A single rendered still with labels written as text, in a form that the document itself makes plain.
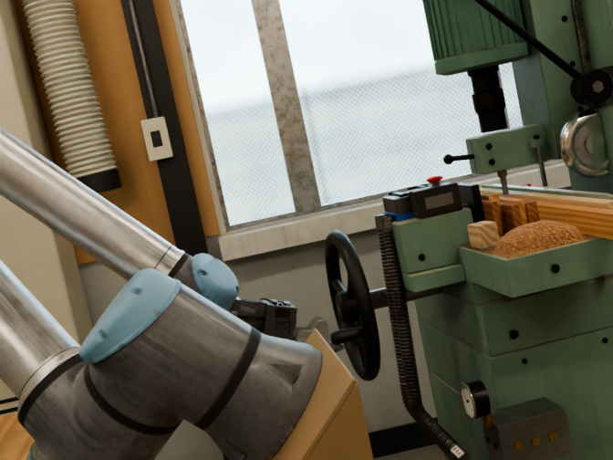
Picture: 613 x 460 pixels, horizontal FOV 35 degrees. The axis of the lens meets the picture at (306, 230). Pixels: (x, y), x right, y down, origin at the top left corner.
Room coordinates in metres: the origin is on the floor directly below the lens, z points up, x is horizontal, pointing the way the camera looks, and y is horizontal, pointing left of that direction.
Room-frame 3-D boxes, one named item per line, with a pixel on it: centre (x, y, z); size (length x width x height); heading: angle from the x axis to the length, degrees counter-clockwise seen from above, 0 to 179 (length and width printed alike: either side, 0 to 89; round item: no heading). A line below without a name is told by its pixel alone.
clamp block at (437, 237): (1.73, -0.21, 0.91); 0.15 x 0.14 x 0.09; 9
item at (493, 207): (1.78, -0.31, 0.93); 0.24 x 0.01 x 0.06; 9
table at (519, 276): (1.74, -0.30, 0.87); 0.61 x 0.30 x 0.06; 9
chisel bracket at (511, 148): (1.84, -0.41, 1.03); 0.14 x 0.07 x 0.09; 99
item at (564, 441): (1.56, -0.29, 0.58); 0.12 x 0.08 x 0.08; 99
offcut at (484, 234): (1.60, -0.29, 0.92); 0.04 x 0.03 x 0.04; 15
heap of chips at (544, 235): (1.50, -0.35, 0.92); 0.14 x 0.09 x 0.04; 99
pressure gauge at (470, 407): (1.55, -0.22, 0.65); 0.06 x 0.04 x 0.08; 9
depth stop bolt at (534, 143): (1.81, -0.46, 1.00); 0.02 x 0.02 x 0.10; 9
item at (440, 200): (1.72, -0.21, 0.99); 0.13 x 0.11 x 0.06; 9
